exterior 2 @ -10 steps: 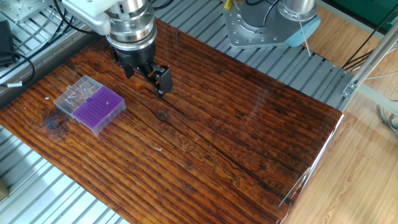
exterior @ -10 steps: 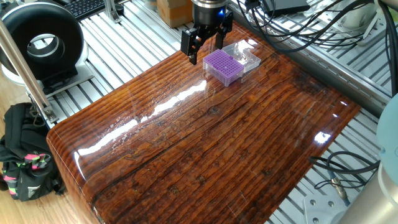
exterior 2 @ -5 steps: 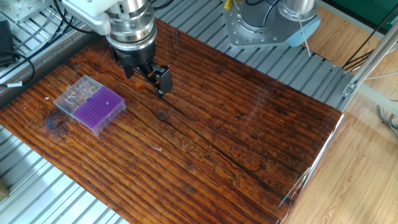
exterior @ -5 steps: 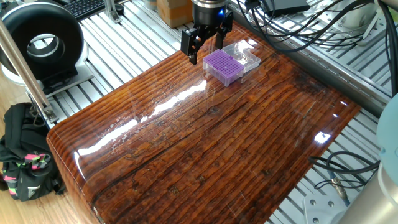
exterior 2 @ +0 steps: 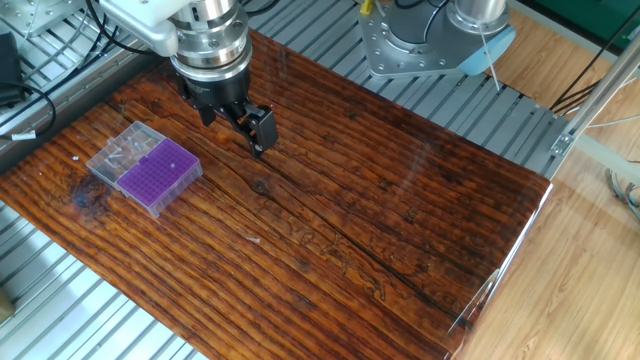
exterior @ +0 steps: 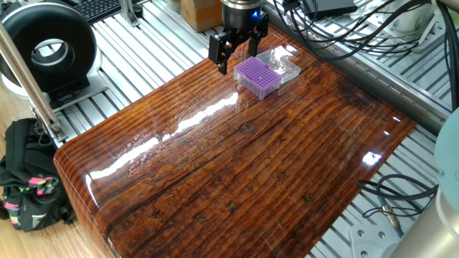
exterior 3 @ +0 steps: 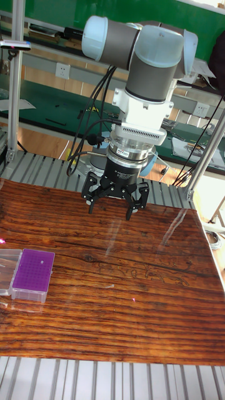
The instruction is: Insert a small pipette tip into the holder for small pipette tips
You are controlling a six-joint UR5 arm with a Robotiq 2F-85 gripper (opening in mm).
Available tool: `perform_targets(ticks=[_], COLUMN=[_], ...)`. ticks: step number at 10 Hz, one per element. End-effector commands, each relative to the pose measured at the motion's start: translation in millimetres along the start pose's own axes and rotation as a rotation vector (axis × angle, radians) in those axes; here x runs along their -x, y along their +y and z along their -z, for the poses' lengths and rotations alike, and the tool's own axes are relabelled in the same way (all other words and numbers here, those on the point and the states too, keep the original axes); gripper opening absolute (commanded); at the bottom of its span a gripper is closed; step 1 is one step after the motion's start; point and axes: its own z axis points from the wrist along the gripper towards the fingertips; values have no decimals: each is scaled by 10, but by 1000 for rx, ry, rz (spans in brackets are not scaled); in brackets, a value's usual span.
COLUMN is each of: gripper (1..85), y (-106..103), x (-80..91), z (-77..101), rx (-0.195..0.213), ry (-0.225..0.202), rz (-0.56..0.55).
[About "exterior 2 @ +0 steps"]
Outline purple pipette tip holder box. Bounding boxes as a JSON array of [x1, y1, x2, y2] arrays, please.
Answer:
[[115, 138, 204, 219]]

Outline white plastic wrist bracket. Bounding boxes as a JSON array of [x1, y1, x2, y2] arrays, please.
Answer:
[[98, 0, 180, 58]]

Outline perforated aluminium plate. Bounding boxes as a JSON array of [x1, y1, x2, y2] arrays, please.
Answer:
[[0, 0, 87, 39]]

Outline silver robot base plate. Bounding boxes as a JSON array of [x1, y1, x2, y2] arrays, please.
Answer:
[[357, 0, 501, 80]]

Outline black gripper cable bundle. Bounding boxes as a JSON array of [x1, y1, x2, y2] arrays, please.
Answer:
[[84, 0, 174, 57]]

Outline black floor cables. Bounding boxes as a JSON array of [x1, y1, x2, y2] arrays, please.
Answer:
[[549, 19, 640, 115]]

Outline aluminium frame post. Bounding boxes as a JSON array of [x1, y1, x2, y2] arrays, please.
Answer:
[[547, 34, 640, 181]]

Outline clear plastic box lid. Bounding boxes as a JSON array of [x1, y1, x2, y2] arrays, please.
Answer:
[[85, 120, 166, 190]]

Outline loose wire bundle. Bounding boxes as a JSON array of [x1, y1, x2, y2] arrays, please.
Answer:
[[605, 167, 640, 224]]

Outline black cable with label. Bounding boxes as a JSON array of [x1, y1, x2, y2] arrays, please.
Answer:
[[0, 79, 57, 142]]

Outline white cable tie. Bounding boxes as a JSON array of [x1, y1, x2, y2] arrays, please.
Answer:
[[478, 23, 502, 92]]

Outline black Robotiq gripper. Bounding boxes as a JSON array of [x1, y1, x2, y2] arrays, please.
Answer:
[[172, 62, 280, 160]]

